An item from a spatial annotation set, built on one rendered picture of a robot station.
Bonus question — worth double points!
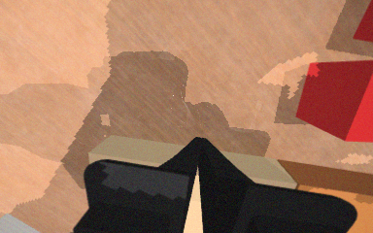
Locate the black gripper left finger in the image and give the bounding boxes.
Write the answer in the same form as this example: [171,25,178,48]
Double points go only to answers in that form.
[84,137,202,233]

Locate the red square block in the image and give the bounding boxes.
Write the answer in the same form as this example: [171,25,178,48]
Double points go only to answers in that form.
[353,0,373,43]
[296,60,373,143]

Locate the orange square block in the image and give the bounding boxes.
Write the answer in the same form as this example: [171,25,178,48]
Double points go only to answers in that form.
[277,159,373,233]

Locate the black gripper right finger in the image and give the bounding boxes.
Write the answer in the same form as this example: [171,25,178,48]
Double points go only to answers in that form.
[198,138,358,233]

